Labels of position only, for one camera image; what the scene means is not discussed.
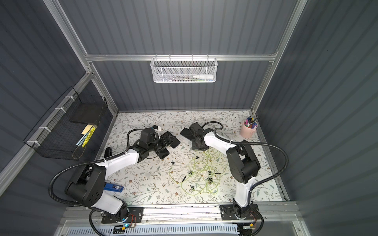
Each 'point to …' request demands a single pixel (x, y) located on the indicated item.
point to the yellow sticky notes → (86, 129)
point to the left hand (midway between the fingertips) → (175, 141)
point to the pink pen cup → (248, 127)
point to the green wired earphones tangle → (202, 174)
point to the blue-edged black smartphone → (168, 139)
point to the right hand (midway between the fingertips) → (199, 146)
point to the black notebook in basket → (91, 110)
